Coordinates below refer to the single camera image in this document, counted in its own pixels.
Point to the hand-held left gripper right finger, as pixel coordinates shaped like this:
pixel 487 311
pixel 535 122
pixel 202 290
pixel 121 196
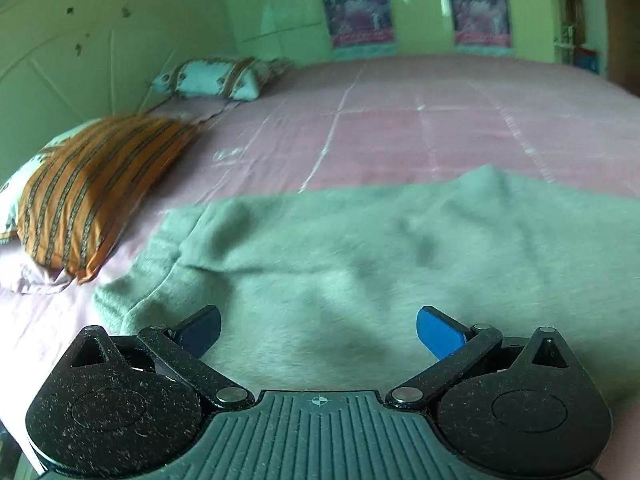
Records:
pixel 440 332

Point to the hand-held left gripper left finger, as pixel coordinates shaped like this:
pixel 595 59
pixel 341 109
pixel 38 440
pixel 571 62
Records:
pixel 200 334

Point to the grey-green pants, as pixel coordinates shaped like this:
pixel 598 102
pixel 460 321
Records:
pixel 350 270

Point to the orange striped pillow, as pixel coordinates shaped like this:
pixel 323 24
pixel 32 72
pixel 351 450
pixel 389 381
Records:
pixel 90 195

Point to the plain pink pillow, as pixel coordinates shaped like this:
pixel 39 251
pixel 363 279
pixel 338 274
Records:
pixel 25 271
pixel 190 109

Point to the bed with pink checked sheet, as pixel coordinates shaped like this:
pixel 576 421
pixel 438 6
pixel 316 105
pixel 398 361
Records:
pixel 400 120

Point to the white heart-patterned pillow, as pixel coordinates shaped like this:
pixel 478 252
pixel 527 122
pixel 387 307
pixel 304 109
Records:
pixel 7 205

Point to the teal patterned bolster pillow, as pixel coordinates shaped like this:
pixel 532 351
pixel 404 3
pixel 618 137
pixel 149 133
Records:
pixel 210 77

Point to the cream bed headboard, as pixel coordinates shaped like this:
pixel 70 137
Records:
pixel 75 75

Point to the cream glossy wardrobe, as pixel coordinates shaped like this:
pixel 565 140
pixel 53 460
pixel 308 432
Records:
pixel 425 20

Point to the cream corner shelf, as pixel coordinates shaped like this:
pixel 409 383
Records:
pixel 570 20

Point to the brown wooden door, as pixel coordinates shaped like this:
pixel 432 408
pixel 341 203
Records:
pixel 622 35

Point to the purple wall poster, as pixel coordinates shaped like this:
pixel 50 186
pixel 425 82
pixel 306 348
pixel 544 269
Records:
pixel 480 10
pixel 357 12

